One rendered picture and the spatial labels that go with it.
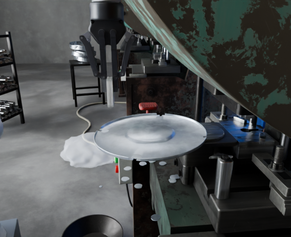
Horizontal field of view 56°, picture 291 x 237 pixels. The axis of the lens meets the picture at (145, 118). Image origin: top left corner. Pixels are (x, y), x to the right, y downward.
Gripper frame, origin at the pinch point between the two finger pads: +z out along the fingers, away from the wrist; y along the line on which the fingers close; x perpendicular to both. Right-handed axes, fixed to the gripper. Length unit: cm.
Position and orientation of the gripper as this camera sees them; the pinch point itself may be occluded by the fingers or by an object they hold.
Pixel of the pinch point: (110, 91)
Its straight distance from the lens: 67.9
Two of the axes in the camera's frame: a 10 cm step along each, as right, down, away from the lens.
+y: -10.0, 0.3, -0.7
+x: 0.8, 3.4, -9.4
